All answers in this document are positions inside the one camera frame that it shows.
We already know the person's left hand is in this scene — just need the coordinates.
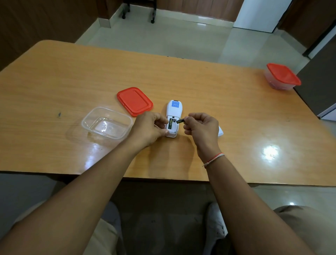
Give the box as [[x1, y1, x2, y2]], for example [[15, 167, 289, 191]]
[[129, 112, 170, 152]]

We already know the person's right hand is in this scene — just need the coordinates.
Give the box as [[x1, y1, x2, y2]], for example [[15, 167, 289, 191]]
[[183, 113, 224, 162]]

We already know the white remote control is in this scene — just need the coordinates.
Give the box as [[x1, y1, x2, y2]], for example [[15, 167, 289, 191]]
[[165, 99, 182, 139]]

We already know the person's left forearm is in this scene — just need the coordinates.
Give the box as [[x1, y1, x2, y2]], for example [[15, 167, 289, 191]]
[[0, 143, 144, 255]]

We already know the person's right forearm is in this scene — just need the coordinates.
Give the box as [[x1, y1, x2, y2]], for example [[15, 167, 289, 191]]
[[204, 154, 317, 255]]

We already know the red plastic lid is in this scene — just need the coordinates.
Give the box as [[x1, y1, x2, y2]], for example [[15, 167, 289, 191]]
[[117, 87, 154, 117], [266, 63, 302, 87]]

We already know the clear plastic container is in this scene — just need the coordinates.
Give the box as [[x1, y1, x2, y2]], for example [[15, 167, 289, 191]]
[[264, 69, 297, 91], [81, 106, 134, 140]]

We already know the person's right white shoe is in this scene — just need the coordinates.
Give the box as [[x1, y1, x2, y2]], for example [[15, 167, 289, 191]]
[[203, 202, 229, 255]]

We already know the person's white shoe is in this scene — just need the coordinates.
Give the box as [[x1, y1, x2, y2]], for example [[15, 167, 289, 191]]
[[101, 201, 125, 255], [203, 202, 229, 255]]

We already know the person's left white shoe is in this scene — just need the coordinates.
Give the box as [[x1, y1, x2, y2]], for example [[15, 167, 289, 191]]
[[101, 201, 125, 255]]

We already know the black wheeled chair base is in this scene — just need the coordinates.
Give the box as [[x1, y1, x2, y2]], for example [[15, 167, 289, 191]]
[[121, 0, 157, 24]]

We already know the white door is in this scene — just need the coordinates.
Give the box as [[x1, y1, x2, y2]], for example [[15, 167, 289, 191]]
[[233, 0, 292, 33]]

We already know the dark grey cabinet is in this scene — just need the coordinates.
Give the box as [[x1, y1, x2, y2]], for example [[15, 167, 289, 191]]
[[293, 34, 336, 118]]

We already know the red and white thread bracelet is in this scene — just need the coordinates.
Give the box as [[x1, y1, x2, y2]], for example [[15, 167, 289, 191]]
[[202, 153, 226, 169]]

